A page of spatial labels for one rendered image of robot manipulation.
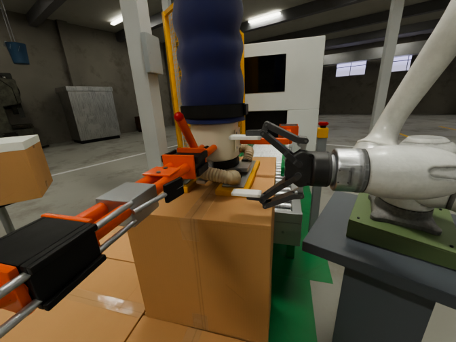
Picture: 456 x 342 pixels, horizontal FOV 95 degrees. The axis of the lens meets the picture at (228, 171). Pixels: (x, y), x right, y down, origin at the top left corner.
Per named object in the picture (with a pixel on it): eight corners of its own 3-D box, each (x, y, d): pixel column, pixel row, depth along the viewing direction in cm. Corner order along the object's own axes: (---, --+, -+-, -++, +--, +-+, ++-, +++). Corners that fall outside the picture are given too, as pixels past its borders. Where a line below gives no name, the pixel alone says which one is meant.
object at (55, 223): (58, 245, 28) (45, 212, 26) (103, 252, 26) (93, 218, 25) (-28, 300, 20) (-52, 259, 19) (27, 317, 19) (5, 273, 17)
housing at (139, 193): (129, 203, 40) (124, 181, 38) (161, 206, 38) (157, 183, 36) (99, 224, 33) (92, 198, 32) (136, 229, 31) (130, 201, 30)
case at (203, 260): (205, 220, 125) (199, 155, 112) (274, 226, 116) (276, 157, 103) (146, 317, 70) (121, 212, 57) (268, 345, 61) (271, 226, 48)
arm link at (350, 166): (364, 200, 40) (330, 198, 42) (351, 182, 48) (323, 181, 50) (372, 154, 37) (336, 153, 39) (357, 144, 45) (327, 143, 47)
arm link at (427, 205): (386, 184, 82) (403, 127, 73) (450, 203, 69) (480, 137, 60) (368, 197, 73) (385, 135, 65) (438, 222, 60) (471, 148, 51)
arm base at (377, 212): (423, 202, 80) (428, 189, 78) (442, 237, 62) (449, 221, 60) (367, 191, 88) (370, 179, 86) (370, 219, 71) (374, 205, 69)
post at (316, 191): (307, 239, 188) (317, 127, 156) (315, 241, 186) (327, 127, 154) (307, 245, 182) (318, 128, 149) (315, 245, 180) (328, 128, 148)
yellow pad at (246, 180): (237, 163, 96) (237, 153, 94) (260, 164, 93) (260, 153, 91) (215, 195, 65) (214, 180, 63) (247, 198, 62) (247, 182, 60)
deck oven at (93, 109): (109, 136, 878) (98, 88, 819) (122, 137, 813) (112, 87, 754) (69, 141, 772) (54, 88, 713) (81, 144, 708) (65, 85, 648)
